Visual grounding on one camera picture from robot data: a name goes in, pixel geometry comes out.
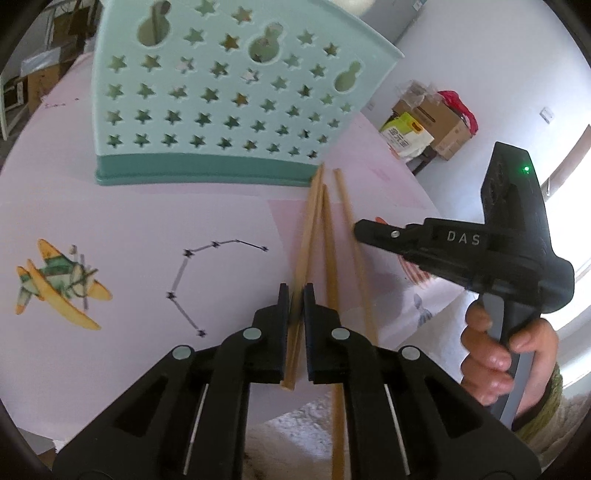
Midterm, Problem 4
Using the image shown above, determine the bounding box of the red plastic bag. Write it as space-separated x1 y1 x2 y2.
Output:
436 89 479 138

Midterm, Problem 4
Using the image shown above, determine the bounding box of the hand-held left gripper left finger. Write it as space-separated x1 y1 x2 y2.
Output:
52 284 290 480

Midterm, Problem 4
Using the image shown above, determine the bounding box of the white fluffy garment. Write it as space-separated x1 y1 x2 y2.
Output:
242 396 345 480

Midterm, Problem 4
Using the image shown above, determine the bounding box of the mint green utensil holder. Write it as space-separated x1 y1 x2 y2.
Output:
92 0 406 188

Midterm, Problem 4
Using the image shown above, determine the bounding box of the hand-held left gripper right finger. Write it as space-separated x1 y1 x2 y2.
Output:
303 281 542 480

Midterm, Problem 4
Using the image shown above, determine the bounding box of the dark wooden stool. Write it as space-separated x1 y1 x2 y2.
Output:
410 148 445 176

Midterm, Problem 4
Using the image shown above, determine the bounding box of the large cardboard box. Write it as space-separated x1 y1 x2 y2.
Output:
392 89 472 161

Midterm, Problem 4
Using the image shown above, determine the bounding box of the wooden chopstick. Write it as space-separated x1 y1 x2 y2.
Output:
321 184 346 480
288 165 327 392
280 162 325 391

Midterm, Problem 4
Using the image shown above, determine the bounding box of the person's right hand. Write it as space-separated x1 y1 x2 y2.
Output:
461 301 560 419

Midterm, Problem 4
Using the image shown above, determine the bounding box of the person's right forearm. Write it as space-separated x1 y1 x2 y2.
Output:
512 364 581 459

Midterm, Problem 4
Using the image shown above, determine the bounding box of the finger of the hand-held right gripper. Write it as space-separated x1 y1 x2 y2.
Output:
353 218 433 265

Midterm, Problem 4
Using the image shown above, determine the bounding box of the clear plastic bag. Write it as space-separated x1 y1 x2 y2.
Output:
396 80 440 110

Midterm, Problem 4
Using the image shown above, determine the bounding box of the grey flat box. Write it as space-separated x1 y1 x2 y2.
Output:
20 45 75 75

